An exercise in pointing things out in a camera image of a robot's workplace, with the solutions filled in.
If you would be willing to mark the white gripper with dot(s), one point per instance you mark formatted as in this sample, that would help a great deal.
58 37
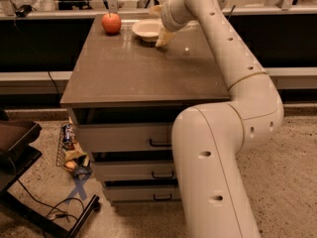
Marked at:
167 18

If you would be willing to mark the white paper bowl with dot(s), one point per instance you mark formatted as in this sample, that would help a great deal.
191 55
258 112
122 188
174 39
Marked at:
147 30

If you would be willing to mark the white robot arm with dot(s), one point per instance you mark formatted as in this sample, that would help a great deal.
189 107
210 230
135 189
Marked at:
207 137

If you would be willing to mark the red apple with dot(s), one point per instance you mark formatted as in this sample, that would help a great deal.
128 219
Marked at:
111 23

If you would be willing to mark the grey drawer cabinet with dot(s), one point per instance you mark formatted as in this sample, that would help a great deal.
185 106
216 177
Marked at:
123 79

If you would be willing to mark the top drawer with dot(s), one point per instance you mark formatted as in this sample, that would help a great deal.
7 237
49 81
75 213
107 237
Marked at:
127 137

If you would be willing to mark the drawer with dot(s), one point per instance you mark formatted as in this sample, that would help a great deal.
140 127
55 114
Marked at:
118 194
127 137
133 170

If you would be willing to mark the black power adapter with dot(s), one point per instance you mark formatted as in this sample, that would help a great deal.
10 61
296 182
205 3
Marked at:
24 11

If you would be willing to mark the middle drawer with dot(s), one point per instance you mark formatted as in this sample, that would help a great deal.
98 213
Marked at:
133 170

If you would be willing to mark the bottom drawer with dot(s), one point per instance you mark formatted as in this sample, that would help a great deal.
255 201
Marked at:
118 194

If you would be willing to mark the blue tape cross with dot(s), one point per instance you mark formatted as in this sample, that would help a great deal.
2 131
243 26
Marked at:
78 189

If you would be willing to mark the black cart stand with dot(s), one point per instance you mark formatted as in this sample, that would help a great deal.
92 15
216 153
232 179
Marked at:
17 156

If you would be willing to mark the wire basket with snacks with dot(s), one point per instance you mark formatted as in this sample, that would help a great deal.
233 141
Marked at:
69 154

